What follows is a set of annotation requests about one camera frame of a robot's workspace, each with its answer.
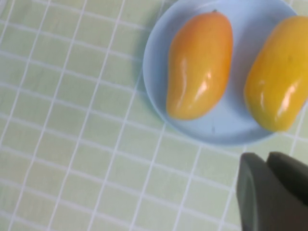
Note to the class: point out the light blue round plate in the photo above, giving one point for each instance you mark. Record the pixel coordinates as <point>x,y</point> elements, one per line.
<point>238,60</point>

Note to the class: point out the green checkered tablecloth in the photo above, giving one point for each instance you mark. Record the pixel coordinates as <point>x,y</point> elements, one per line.
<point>72,120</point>

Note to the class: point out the yellow mango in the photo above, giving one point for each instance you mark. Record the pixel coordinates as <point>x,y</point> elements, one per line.
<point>276,77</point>

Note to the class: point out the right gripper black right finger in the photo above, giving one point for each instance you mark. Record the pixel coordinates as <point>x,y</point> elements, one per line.
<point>291,178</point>

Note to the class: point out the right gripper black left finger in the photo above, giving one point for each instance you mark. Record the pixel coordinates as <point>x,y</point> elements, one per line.
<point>260,204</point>

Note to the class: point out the orange-tinted mango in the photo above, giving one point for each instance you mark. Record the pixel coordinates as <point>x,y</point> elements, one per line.
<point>199,67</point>

